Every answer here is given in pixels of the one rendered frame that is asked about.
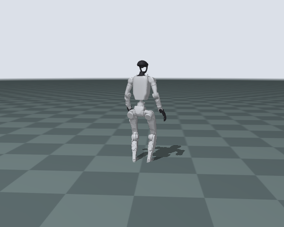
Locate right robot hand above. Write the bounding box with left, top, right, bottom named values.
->
left=159, top=109, right=166, bottom=121

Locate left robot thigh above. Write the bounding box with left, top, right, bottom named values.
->
left=127, top=109, right=139, bottom=141

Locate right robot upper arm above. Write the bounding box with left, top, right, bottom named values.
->
left=148, top=77, right=158, bottom=98

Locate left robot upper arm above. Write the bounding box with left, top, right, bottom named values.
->
left=125, top=77, right=133, bottom=97

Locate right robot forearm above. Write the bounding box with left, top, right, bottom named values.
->
left=155, top=93, right=163, bottom=111

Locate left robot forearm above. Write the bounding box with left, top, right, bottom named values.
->
left=124, top=96, right=132, bottom=110

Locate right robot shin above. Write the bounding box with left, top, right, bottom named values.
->
left=147, top=134, right=157, bottom=162

